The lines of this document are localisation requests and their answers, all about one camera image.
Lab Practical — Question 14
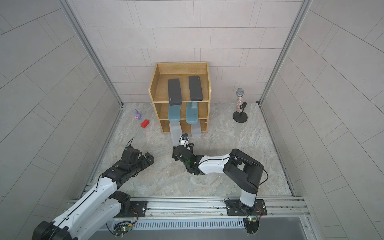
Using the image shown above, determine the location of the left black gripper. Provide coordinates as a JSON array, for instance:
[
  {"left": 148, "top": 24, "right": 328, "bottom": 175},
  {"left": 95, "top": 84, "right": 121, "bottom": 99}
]
[{"left": 129, "top": 151, "right": 156, "bottom": 176}]

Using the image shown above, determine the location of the black pencil case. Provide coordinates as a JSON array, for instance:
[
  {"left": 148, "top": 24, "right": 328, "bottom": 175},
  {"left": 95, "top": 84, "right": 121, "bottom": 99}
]
[
  {"left": 189, "top": 76, "right": 203, "bottom": 102},
  {"left": 168, "top": 79, "right": 182, "bottom": 106}
]

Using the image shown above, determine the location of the purple toy figure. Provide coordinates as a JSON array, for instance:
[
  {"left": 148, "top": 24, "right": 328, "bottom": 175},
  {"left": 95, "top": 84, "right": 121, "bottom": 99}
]
[{"left": 135, "top": 110, "right": 142, "bottom": 121}]

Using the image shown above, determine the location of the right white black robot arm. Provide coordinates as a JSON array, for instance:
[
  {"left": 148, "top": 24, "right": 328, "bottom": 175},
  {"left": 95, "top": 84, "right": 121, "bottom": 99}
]
[{"left": 173, "top": 144, "right": 266, "bottom": 216}]

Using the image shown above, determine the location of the circuit board with wires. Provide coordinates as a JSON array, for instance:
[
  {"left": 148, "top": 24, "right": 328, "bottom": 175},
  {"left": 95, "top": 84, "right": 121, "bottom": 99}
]
[
  {"left": 243, "top": 217, "right": 260, "bottom": 235},
  {"left": 113, "top": 221, "right": 134, "bottom": 238}
]

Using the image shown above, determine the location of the candy tube on black stand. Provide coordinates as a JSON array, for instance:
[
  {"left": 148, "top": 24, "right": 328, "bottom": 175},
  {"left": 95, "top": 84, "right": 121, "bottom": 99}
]
[{"left": 233, "top": 88, "right": 248, "bottom": 123}]

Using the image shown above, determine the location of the red block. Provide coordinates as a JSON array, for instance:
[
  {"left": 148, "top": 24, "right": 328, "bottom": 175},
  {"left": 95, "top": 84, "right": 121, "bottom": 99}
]
[{"left": 141, "top": 120, "right": 150, "bottom": 129}]

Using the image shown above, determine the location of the wooden three-tier shelf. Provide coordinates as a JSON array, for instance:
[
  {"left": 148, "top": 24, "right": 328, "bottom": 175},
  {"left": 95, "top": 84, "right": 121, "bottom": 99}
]
[{"left": 149, "top": 62, "right": 212, "bottom": 133}]

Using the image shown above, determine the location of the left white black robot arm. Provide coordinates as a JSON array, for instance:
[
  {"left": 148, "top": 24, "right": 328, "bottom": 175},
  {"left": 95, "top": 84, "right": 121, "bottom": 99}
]
[{"left": 32, "top": 146, "right": 154, "bottom": 240}]

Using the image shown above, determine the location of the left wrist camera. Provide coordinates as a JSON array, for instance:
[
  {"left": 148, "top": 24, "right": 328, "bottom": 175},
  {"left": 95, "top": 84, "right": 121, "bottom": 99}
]
[{"left": 124, "top": 137, "right": 134, "bottom": 151}]

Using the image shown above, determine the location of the teal pencil case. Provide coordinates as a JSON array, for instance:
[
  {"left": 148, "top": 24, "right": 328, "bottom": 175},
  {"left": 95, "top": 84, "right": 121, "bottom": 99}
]
[
  {"left": 168, "top": 105, "right": 181, "bottom": 122},
  {"left": 186, "top": 102, "right": 199, "bottom": 125}
]

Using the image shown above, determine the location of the frosted white pencil case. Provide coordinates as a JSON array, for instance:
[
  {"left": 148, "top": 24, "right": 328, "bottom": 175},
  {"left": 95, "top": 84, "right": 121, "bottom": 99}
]
[
  {"left": 191, "top": 121, "right": 202, "bottom": 138},
  {"left": 169, "top": 122, "right": 183, "bottom": 147}
]

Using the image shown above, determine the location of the right circuit board with wires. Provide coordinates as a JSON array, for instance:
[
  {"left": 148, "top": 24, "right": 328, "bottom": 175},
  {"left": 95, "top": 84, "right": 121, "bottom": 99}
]
[{"left": 243, "top": 217, "right": 260, "bottom": 235}]

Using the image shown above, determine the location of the aluminium mounting rail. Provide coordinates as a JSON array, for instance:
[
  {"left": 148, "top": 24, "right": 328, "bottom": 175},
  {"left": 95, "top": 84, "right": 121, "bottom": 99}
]
[{"left": 58, "top": 196, "right": 311, "bottom": 223}]

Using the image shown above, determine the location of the left circuit board with wires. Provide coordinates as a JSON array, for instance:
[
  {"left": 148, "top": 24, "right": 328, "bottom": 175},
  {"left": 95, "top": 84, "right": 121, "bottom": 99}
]
[{"left": 113, "top": 221, "right": 134, "bottom": 238}]

